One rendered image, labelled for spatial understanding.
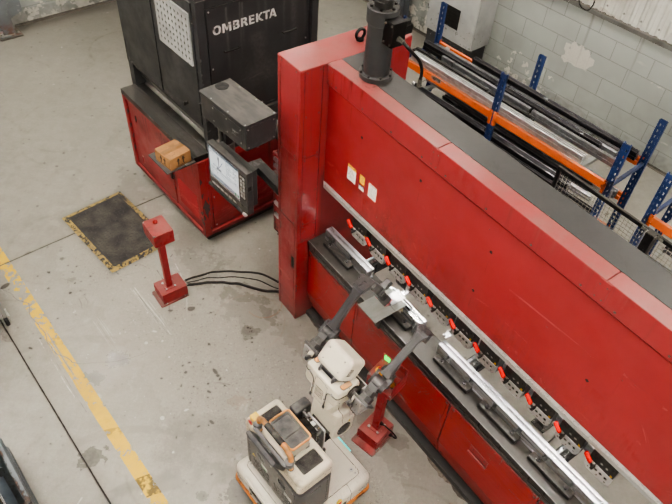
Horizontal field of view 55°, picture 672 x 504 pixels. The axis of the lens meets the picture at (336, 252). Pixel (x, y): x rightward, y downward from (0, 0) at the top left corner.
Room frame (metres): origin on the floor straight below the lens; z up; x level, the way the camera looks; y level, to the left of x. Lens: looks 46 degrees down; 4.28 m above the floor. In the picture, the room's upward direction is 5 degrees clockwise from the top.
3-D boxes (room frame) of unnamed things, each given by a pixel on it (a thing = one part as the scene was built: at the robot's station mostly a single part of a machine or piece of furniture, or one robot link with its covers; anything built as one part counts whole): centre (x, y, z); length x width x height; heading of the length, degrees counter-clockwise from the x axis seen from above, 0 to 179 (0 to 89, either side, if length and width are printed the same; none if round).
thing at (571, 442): (1.74, -1.32, 1.26); 0.15 x 0.09 x 0.17; 40
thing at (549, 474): (1.68, -1.30, 0.89); 0.30 x 0.05 x 0.03; 40
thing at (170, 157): (4.02, 1.36, 1.04); 0.30 x 0.26 x 0.12; 44
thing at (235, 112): (3.47, 0.71, 1.53); 0.51 x 0.25 x 0.85; 45
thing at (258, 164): (3.63, 0.59, 1.17); 0.40 x 0.24 x 0.07; 40
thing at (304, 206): (3.66, 0.04, 1.15); 0.85 x 0.25 x 2.30; 130
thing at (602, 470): (1.59, -1.45, 1.26); 0.15 x 0.09 x 0.17; 40
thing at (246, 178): (3.38, 0.73, 1.42); 0.45 x 0.12 x 0.36; 45
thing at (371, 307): (2.70, -0.33, 1.00); 0.26 x 0.18 x 0.01; 130
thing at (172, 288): (3.45, 1.36, 0.41); 0.25 x 0.20 x 0.83; 130
